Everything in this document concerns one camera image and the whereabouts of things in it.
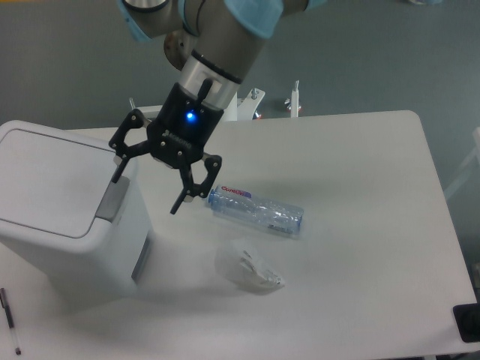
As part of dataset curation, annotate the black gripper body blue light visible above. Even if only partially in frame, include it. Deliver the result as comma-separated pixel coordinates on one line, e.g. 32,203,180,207
146,82,224,169

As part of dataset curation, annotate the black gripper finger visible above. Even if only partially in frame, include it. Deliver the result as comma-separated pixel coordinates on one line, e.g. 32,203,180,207
108,108,150,183
170,152,222,215

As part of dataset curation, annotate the white push-button trash can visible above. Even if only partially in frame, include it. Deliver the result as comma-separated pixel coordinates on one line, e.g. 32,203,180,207
1,120,152,296

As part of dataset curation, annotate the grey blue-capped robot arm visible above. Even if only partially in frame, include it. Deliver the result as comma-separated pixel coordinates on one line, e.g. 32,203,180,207
109,1,318,207

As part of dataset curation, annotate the clear plastic water bottle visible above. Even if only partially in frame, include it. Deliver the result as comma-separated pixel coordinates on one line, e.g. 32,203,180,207
206,184,305,237

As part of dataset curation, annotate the crumpled white paper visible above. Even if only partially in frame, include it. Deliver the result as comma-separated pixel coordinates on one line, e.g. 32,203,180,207
214,238,285,293

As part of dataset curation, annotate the white stand leg with caster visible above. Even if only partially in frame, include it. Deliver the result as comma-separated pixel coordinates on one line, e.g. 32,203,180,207
284,79,302,118

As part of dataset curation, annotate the black pen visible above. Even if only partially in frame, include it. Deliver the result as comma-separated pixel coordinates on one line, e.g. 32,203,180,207
1,288,22,356

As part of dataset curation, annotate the black device at table edge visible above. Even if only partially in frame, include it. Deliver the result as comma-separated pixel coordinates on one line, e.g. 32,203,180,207
453,303,479,343

